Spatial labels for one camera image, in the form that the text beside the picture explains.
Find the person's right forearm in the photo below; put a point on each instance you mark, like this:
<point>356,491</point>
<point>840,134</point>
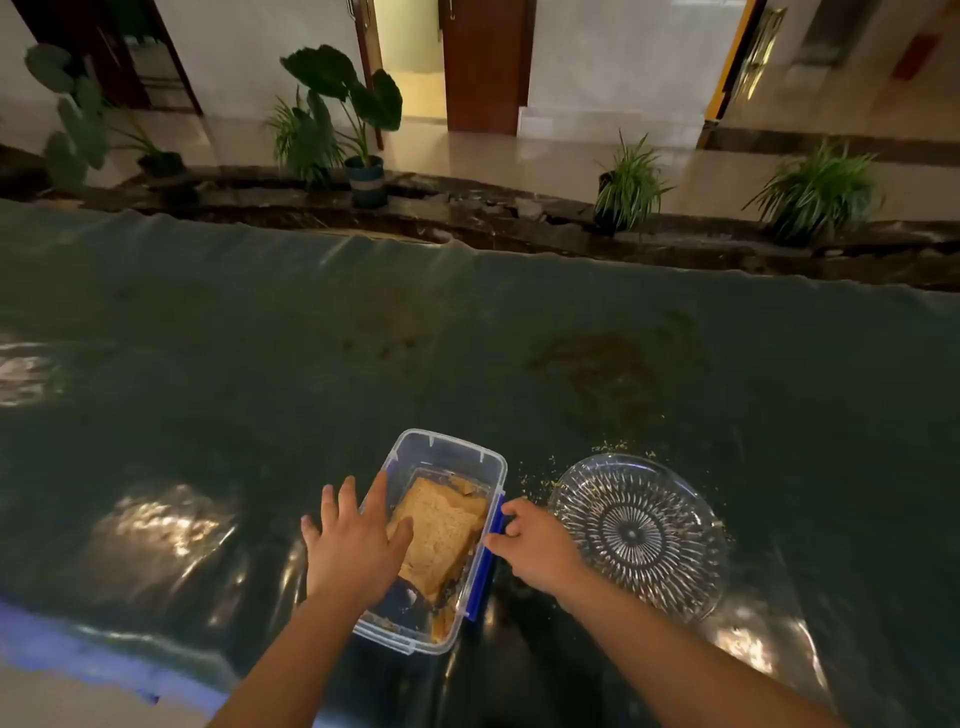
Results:
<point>675,667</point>

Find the person's left little finger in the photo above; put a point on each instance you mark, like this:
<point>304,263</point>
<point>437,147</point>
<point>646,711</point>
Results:
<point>309,529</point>

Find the person's left thumb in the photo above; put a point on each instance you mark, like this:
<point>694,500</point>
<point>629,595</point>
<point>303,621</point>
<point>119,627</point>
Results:
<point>400,535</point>

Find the person's left forearm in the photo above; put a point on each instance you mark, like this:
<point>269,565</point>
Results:
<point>289,667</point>

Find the bushy green grass plant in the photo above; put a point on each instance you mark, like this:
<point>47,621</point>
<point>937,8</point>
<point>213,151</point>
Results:
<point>304,142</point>

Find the person's right thumb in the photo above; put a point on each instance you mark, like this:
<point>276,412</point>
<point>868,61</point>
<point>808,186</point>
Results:
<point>501,546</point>

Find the green cactus plant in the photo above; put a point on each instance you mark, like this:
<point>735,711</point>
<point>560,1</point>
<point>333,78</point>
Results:
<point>79,124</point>

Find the small plant in black pot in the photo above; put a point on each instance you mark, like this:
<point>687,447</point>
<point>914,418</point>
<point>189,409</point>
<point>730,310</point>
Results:
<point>157,159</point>

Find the clear patterned glass plate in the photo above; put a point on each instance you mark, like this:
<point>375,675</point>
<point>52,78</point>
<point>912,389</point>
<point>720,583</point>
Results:
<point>637,536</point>

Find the person's left hand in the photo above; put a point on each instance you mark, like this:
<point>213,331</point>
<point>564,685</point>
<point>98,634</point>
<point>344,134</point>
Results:
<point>349,559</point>

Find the spider plant in dark pot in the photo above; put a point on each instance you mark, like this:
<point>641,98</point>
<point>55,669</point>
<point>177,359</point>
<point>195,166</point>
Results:
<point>628,187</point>

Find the person's right hand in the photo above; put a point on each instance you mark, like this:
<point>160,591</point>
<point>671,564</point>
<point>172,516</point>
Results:
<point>544,551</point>

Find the brown bread slice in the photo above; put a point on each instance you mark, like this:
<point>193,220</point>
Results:
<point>471,501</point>
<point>439,536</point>

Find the brown wooden door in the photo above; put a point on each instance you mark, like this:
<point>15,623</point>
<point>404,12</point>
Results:
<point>484,60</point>

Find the clear plastic container blue clips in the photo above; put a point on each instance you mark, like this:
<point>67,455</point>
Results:
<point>442,457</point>

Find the dark stone planter border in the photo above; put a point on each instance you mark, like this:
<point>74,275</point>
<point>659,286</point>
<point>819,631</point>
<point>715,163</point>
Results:
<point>487,217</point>

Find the large-leaf plant in blue pot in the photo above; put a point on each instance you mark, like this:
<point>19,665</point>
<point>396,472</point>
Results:
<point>365,176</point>

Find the wide spider plant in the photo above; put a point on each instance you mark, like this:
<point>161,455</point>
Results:
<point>814,195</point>

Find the dark wooden cabinet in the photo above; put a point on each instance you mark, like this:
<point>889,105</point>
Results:
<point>112,52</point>

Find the dark green plastic table cover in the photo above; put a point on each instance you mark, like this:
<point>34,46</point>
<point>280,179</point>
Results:
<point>480,337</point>

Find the person's left middle finger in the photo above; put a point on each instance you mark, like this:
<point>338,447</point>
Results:
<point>348,496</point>

